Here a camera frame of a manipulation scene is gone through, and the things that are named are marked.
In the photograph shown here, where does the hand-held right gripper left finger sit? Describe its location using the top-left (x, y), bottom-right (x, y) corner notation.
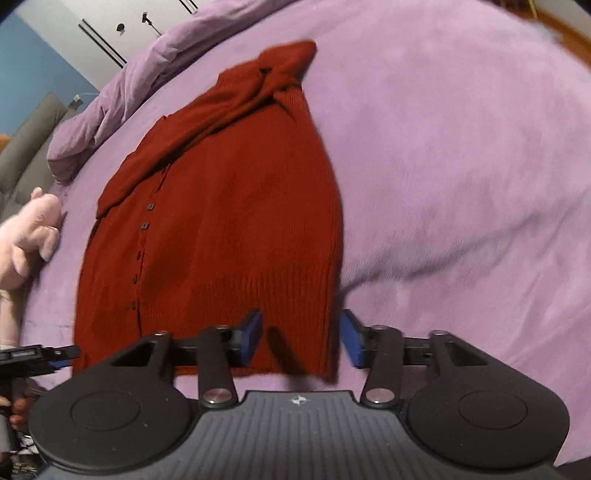
top-left (111, 309), bottom-right (264, 409)

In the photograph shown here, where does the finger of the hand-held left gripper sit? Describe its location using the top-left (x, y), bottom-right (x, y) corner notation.
top-left (0, 344), bottom-right (81, 376)

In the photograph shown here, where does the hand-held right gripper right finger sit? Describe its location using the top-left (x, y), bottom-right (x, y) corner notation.
top-left (341, 308), bottom-right (498, 409)

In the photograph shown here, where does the red knit cardigan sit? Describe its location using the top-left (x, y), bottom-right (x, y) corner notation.
top-left (73, 41), bottom-right (345, 384)

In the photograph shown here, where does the person's left hand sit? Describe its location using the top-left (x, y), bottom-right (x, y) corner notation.
top-left (0, 392), bottom-right (37, 432)

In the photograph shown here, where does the pink plush toy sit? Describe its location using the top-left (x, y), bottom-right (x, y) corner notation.
top-left (0, 187), bottom-right (63, 347)

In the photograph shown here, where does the purple fleece blanket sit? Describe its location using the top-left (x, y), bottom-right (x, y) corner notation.
top-left (18, 0), bottom-right (591, 467)

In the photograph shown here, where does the purple duvet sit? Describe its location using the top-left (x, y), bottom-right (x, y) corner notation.
top-left (46, 0), bottom-right (333, 185)

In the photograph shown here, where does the white wardrobe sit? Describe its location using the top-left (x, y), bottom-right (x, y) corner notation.
top-left (55, 0), bottom-right (218, 93)

